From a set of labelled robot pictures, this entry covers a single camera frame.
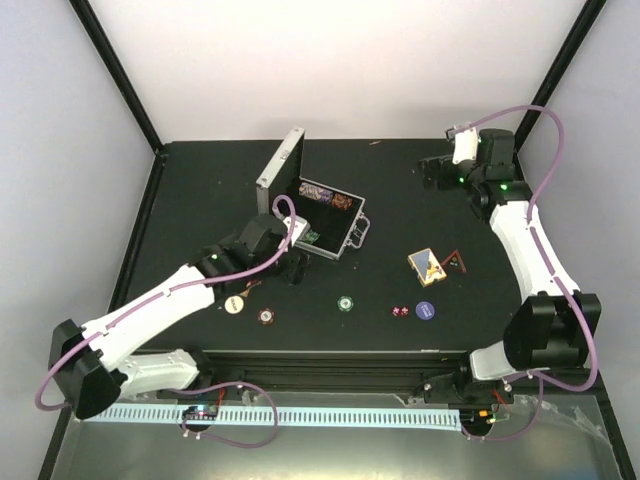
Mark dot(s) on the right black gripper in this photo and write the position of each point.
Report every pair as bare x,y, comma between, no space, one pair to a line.
430,175

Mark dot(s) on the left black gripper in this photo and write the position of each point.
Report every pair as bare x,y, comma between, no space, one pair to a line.
297,269

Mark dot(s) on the aluminium poker case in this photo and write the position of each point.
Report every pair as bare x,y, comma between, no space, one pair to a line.
339,230

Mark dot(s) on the blue gold card deck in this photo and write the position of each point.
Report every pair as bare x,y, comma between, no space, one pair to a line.
427,267

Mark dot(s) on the red die pair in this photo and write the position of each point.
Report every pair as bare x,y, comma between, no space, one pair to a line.
400,311

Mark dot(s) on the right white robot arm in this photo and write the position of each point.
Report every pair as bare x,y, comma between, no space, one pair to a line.
554,326

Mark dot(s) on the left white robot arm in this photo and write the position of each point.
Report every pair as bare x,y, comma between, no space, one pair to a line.
96,364

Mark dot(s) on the red black poker chip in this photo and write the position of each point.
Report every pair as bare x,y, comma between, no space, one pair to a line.
266,316

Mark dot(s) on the green poker chip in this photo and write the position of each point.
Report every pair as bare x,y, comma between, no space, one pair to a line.
345,303

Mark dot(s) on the white dealer button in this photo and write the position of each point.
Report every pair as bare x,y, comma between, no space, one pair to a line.
234,304

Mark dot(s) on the blue orange chip stack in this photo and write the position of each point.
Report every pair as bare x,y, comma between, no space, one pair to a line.
315,192

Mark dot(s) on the orange black chip stack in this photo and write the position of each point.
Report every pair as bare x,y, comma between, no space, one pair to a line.
341,202

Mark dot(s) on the red triangular marker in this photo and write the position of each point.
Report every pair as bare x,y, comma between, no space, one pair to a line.
455,261

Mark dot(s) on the purple round button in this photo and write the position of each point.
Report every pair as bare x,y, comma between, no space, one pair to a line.
425,310

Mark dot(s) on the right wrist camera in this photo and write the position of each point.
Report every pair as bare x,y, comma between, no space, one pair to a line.
465,140

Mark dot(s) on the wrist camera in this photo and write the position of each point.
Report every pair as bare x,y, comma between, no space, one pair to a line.
300,228
465,140

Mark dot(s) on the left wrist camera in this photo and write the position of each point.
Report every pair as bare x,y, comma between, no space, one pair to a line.
300,228

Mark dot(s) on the white slotted cable duct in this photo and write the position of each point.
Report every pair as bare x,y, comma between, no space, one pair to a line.
265,416

